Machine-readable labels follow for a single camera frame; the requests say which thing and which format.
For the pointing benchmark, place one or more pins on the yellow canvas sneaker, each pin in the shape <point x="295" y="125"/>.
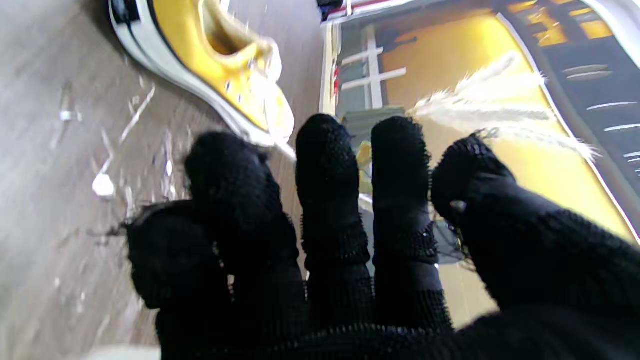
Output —
<point x="210" y="60"/>

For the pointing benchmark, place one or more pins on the right robot hand black glove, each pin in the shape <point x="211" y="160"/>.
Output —
<point x="525" y="280"/>

